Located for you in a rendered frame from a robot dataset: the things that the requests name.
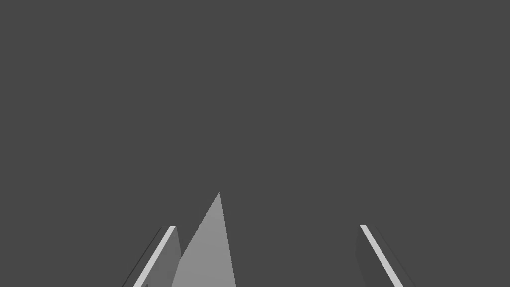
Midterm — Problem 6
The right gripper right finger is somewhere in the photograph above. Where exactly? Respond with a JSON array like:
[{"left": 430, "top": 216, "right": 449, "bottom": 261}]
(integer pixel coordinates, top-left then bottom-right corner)
[{"left": 354, "top": 224, "right": 417, "bottom": 287}]

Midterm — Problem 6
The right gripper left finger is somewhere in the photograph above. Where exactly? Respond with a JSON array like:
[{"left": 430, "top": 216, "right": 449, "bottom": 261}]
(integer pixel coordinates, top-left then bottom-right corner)
[{"left": 121, "top": 225, "right": 182, "bottom": 287}]

